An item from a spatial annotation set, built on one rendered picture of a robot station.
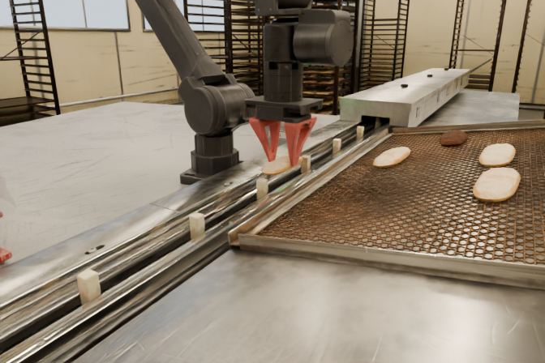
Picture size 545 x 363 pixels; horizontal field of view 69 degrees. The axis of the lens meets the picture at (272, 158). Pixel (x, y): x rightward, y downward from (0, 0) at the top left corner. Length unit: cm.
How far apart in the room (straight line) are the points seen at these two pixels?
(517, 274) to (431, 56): 739
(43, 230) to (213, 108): 29
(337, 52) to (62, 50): 509
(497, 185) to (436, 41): 722
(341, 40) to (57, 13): 510
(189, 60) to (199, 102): 9
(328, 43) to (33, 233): 45
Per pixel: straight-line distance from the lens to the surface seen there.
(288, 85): 56
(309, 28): 53
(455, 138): 66
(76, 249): 45
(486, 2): 755
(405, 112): 100
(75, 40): 561
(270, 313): 27
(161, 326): 28
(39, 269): 43
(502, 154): 55
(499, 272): 28
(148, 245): 46
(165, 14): 77
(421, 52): 766
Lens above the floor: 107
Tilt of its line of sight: 17 degrees down
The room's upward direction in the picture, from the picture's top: straight up
